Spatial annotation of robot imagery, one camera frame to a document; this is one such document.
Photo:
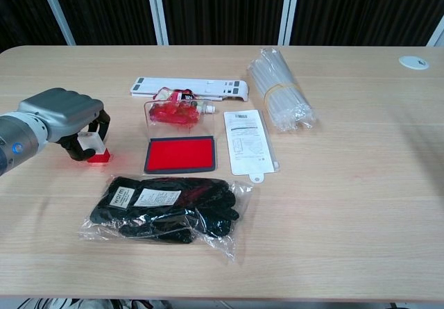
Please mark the clear glue sticks bundle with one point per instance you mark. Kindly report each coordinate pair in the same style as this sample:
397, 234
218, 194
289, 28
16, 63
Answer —
281, 90

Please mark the white and red stamp block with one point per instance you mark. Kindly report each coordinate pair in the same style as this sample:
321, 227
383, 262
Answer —
93, 146

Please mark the red snack pouch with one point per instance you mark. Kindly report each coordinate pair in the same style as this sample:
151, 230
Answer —
173, 112

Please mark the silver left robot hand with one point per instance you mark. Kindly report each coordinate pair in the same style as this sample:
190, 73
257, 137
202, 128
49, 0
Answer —
66, 111

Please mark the white screen protector package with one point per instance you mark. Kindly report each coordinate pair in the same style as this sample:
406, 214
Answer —
248, 142

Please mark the white partition post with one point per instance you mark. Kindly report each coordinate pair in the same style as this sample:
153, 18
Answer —
55, 8
437, 36
289, 10
156, 10

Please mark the black gloves in plastic bag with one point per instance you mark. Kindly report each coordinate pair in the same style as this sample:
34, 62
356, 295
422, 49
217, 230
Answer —
163, 208

